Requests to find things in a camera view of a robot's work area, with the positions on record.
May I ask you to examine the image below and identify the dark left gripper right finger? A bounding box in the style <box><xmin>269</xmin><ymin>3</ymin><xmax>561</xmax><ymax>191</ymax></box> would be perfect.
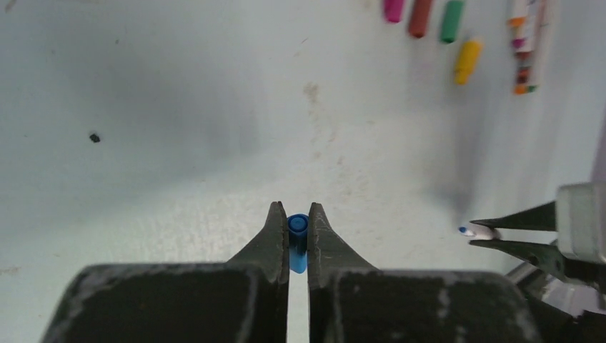
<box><xmin>307</xmin><ymin>203</ymin><xmax>542</xmax><ymax>342</ymax></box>

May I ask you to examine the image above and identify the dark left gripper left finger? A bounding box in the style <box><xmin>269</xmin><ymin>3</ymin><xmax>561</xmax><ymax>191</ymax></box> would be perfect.
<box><xmin>42</xmin><ymin>202</ymin><xmax>289</xmax><ymax>342</ymax></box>

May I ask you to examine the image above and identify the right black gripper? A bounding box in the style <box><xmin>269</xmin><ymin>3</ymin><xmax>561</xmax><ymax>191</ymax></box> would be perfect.
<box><xmin>469</xmin><ymin>202</ymin><xmax>605</xmax><ymax>343</ymax></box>

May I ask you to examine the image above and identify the blue cap thin marker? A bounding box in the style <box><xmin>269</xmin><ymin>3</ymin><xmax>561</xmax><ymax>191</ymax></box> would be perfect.
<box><xmin>458</xmin><ymin>223</ymin><xmax>502</xmax><ymax>240</ymax></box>

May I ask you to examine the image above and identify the small blue pen cap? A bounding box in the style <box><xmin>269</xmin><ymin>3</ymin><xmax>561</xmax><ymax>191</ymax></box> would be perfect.
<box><xmin>287</xmin><ymin>214</ymin><xmax>309</xmax><ymax>274</ymax></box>

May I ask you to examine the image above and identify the yellow pen cap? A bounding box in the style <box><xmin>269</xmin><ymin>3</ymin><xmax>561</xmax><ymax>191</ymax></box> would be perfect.
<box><xmin>454</xmin><ymin>39</ymin><xmax>483</xmax><ymax>85</ymax></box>

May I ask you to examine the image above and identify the brown cap marker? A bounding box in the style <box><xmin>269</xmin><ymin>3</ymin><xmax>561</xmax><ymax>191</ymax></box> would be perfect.
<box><xmin>514</xmin><ymin>1</ymin><xmax>547</xmax><ymax>60</ymax></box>

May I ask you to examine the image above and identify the magenta cap marker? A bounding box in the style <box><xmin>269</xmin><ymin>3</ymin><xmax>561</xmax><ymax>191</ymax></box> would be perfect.
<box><xmin>511</xmin><ymin>0</ymin><xmax>539</xmax><ymax>51</ymax></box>

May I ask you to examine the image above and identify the green cap thin marker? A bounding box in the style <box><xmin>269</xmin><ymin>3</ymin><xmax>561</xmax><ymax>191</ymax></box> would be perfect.
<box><xmin>525</xmin><ymin>0</ymin><xmax>559</xmax><ymax>94</ymax></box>

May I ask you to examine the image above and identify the green pen cap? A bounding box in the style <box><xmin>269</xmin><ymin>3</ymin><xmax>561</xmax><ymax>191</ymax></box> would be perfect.
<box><xmin>439</xmin><ymin>0</ymin><xmax>465</xmax><ymax>44</ymax></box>

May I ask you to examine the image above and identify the brown pen cap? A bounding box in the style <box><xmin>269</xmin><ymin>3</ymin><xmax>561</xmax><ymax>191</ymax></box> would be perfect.
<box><xmin>407</xmin><ymin>0</ymin><xmax>433</xmax><ymax>39</ymax></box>

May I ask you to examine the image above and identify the magenta pen cap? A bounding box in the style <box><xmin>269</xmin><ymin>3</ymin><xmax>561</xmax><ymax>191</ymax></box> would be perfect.
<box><xmin>382</xmin><ymin>0</ymin><xmax>406</xmax><ymax>24</ymax></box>

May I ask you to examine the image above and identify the orange cap marker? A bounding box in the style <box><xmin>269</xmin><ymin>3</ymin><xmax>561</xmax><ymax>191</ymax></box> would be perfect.
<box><xmin>507</xmin><ymin>0</ymin><xmax>528</xmax><ymax>28</ymax></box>

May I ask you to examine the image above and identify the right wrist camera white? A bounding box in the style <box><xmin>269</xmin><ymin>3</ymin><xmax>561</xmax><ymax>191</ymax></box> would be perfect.
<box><xmin>555</xmin><ymin>182</ymin><xmax>605</xmax><ymax>264</ymax></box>

